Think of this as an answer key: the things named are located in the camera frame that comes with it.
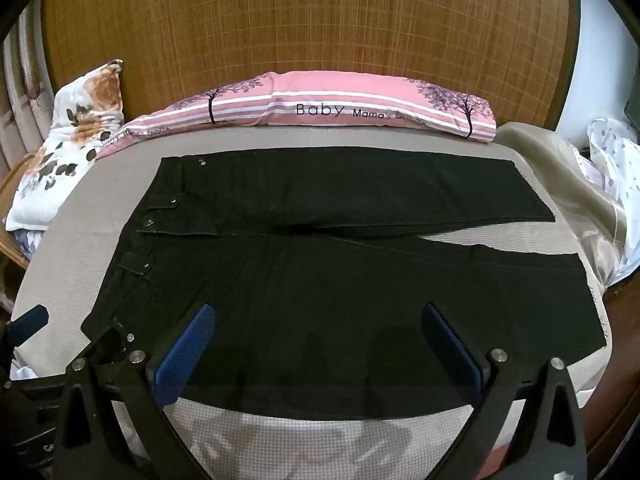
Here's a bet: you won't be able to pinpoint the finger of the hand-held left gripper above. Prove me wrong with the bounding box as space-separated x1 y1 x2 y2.
0 308 50 361
80 324 138 367

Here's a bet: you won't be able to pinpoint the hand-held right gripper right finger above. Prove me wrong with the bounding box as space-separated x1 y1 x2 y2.
421 302 587 480

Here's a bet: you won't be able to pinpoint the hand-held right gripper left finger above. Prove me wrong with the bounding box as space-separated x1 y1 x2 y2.
52 302 217 480

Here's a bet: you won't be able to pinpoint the black pants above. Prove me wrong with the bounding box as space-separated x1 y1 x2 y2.
80 156 607 421

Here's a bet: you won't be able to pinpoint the white ribbed cloth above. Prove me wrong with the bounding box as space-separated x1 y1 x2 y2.
10 125 613 480

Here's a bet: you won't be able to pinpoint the white floral pillow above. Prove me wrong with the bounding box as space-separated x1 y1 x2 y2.
5 59 126 233

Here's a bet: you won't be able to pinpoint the beige satin blanket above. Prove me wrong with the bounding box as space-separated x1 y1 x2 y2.
495 121 628 303

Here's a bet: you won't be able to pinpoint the white dotted cloth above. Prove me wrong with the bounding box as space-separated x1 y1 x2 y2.
582 117 640 201

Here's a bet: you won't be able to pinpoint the black electronic device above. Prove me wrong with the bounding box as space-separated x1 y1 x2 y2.
624 92 640 133

